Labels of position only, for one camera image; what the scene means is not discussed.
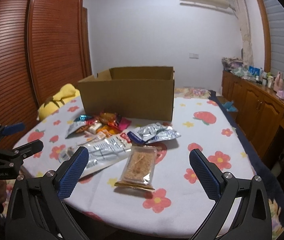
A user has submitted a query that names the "silver red-top snack pouch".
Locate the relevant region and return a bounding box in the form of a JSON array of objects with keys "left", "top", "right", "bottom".
[{"left": 65, "top": 121, "right": 95, "bottom": 139}]

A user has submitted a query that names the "large silver red snack bag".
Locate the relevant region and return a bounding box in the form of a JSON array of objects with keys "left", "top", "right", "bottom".
[{"left": 58, "top": 132, "right": 133, "bottom": 179}]

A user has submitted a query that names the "clear brown cracker packet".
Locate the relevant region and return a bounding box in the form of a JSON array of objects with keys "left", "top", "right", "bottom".
[{"left": 114, "top": 146, "right": 158, "bottom": 192}]

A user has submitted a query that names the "silver orange-strip foil pouch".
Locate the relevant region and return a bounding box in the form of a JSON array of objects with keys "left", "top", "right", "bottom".
[{"left": 146, "top": 126, "right": 181, "bottom": 144}]

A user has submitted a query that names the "orange white chicken-feet pouch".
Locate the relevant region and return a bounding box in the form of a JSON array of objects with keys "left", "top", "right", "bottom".
[{"left": 84, "top": 126, "right": 120, "bottom": 142}]

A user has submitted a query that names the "teal candy wrapper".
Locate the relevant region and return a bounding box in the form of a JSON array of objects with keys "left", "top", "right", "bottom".
[{"left": 74, "top": 114, "right": 93, "bottom": 122}]

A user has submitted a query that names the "small pink wafer packet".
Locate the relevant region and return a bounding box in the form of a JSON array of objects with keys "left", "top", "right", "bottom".
[{"left": 88, "top": 122, "right": 102, "bottom": 134}]

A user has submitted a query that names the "yellow pikachu plush toy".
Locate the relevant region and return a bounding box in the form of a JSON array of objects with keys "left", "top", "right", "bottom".
[{"left": 37, "top": 83, "right": 80, "bottom": 121}]

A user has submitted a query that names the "pink chicken snack pouch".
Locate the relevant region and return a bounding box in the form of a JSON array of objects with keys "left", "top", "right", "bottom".
[{"left": 99, "top": 112, "right": 132, "bottom": 132}]

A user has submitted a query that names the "wooden sideboard cabinet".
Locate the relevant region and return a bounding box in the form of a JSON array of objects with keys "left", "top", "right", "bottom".
[{"left": 222, "top": 70, "right": 284, "bottom": 159}]

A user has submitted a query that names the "red-brown louvered wardrobe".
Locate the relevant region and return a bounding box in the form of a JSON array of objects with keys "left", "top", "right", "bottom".
[{"left": 0, "top": 0, "right": 92, "bottom": 130}]

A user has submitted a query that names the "silver blue-edge foil pouch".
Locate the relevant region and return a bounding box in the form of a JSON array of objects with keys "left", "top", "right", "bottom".
[{"left": 127, "top": 126, "right": 156, "bottom": 145}]

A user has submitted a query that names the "brown cardboard box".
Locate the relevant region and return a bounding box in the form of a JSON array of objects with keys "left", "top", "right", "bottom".
[{"left": 78, "top": 66, "right": 175, "bottom": 121}]

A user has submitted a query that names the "flowered quilt at bed end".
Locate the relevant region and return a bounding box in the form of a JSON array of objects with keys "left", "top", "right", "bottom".
[{"left": 174, "top": 87, "right": 210, "bottom": 99}]

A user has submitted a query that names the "blue box on sideboard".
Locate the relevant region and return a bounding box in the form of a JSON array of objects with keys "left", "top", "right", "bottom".
[{"left": 248, "top": 66, "right": 261, "bottom": 76}]

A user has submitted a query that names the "folded fabric pile on sideboard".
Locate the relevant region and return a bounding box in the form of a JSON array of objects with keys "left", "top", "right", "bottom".
[{"left": 221, "top": 57, "right": 243, "bottom": 71}]

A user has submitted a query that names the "beige window curtain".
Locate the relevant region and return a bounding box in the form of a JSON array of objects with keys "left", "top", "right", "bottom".
[{"left": 233, "top": 0, "right": 254, "bottom": 67}]

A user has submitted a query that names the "white wall switch plate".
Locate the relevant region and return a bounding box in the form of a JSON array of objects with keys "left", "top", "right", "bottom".
[{"left": 189, "top": 53, "right": 199, "bottom": 59}]

